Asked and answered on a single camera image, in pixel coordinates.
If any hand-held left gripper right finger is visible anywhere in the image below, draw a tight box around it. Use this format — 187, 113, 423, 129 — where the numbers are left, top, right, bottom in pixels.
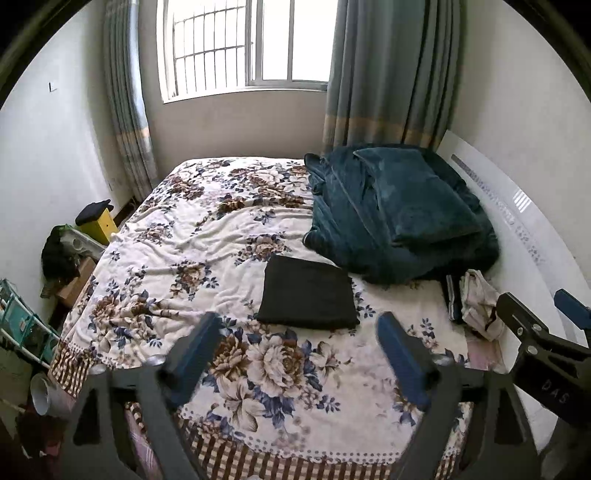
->
376, 311, 541, 480

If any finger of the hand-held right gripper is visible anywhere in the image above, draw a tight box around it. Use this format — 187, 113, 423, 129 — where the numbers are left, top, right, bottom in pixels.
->
553, 288, 591, 345
495, 292, 591, 371

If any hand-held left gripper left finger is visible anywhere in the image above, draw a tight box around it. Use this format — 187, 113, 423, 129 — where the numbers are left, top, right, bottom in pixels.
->
60, 311, 227, 480

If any black garment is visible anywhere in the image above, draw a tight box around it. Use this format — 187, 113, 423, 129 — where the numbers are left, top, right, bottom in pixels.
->
255, 255, 361, 330

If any cream white cloth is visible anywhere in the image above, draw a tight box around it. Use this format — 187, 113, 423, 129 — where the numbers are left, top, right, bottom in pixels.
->
459, 269, 508, 342

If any pink mattress sheet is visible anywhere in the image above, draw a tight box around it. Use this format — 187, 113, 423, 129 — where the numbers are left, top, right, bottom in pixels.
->
464, 335, 508, 374

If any black white striped cloth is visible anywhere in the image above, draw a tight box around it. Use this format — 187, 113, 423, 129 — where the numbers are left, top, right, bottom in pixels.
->
444, 274, 465, 322

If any floral printed blanket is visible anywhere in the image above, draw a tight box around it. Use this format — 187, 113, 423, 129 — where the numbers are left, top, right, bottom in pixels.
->
48, 157, 476, 480

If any white bed headboard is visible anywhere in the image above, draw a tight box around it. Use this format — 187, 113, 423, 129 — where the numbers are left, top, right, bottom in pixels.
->
434, 130, 583, 352

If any dark teal blanket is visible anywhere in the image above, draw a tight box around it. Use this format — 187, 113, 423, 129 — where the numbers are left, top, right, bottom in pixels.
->
302, 144, 502, 284

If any cardboard box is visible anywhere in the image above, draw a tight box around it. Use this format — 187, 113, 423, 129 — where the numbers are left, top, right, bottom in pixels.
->
56, 256, 99, 309

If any white plastic basket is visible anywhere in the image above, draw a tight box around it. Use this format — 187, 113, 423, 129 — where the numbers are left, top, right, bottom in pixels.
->
65, 224, 108, 264

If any white cup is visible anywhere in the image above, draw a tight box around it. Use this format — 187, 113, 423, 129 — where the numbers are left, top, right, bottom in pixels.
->
28, 371, 77, 418

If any dark teal pillow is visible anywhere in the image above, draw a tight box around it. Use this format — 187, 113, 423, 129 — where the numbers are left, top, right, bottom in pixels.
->
353, 147, 485, 246

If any black bag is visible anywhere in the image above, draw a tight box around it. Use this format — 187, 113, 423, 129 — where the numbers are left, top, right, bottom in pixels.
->
41, 225, 84, 298

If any teal rack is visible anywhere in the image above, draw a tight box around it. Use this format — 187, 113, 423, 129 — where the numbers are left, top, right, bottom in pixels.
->
0, 278, 61, 370

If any grey blue curtain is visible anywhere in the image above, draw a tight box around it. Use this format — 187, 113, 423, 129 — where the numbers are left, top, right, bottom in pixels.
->
102, 0, 160, 201
320, 0, 465, 155

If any window with bars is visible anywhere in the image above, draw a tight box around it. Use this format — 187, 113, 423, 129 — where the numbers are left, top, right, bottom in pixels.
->
156, 0, 342, 103

